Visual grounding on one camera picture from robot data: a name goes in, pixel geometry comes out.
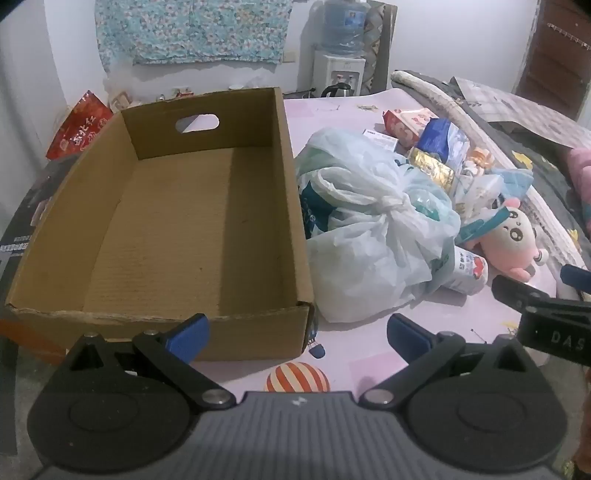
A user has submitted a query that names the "electric kettle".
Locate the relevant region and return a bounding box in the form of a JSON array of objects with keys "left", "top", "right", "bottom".
[{"left": 320, "top": 83, "right": 356, "bottom": 99}]

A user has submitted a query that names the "pink pillow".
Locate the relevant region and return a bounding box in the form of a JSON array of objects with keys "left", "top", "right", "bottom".
[{"left": 567, "top": 147, "right": 591, "bottom": 204}]

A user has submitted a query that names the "white bottle with red print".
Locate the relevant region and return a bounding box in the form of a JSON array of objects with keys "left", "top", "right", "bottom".
[{"left": 450, "top": 246, "right": 489, "bottom": 296}]

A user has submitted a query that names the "white patterned blanket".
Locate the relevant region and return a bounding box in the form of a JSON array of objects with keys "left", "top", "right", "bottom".
[{"left": 392, "top": 70, "right": 585, "bottom": 268}]

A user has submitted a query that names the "red tissue packet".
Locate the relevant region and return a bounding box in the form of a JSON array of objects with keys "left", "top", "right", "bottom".
[{"left": 382, "top": 107, "right": 439, "bottom": 148}]

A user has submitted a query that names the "light blue packet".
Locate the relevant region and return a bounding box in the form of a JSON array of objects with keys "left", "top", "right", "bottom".
[{"left": 492, "top": 168, "right": 534, "bottom": 200}]

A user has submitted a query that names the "cartoon print packet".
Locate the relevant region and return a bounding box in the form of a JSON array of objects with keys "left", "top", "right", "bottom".
[{"left": 462, "top": 148, "right": 496, "bottom": 177}]

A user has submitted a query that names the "brown cardboard box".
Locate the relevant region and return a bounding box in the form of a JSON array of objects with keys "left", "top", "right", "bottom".
[{"left": 7, "top": 87, "right": 315, "bottom": 363}]

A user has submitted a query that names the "teal floral cloth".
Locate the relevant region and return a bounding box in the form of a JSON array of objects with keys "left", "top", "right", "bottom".
[{"left": 95, "top": 0, "right": 294, "bottom": 65}]

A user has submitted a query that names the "white plastic bag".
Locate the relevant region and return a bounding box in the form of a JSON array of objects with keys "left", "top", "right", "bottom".
[{"left": 294, "top": 128, "right": 462, "bottom": 324}]

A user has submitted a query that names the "pink plush toy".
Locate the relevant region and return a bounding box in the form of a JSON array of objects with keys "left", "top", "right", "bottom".
[{"left": 475, "top": 198, "right": 550, "bottom": 282}]

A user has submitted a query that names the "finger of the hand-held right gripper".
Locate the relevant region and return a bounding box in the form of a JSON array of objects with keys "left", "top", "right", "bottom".
[
  {"left": 560, "top": 264, "right": 591, "bottom": 291},
  {"left": 491, "top": 275, "right": 559, "bottom": 319}
]

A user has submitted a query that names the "patterned board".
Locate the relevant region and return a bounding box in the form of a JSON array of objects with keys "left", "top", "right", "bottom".
[{"left": 365, "top": 0, "right": 398, "bottom": 93}]

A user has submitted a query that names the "brown wooden door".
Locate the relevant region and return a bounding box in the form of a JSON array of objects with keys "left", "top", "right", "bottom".
[{"left": 515, "top": 0, "right": 591, "bottom": 121}]

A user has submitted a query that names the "grey quilt with yellow stars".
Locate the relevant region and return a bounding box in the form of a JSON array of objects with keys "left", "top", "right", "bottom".
[{"left": 392, "top": 69, "right": 591, "bottom": 273}]

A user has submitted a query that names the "grey plaid cloth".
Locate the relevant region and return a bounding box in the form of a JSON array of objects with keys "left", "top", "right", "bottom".
[{"left": 450, "top": 76, "right": 591, "bottom": 148}]

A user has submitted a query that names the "gold tissue packet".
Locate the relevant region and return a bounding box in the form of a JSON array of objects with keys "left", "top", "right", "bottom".
[{"left": 409, "top": 148, "right": 455, "bottom": 190}]

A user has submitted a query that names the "blue water bottle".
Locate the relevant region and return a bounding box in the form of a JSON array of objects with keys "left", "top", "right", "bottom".
[{"left": 321, "top": 0, "right": 370, "bottom": 58}]

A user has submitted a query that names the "blue white packet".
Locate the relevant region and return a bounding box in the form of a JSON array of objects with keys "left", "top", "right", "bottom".
[{"left": 418, "top": 117, "right": 472, "bottom": 171}]

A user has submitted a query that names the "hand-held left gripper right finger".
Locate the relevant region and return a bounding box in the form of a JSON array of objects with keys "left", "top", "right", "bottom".
[{"left": 359, "top": 313, "right": 536, "bottom": 411}]

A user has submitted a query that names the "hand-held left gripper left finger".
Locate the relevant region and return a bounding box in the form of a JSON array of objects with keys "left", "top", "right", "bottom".
[{"left": 60, "top": 313, "right": 237, "bottom": 411}]

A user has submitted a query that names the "red snack bag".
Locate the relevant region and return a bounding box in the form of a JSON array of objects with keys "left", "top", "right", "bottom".
[{"left": 45, "top": 90, "right": 114, "bottom": 160}]

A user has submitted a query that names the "small white box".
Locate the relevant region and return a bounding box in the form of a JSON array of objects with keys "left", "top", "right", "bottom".
[{"left": 362, "top": 129, "right": 398, "bottom": 153}]

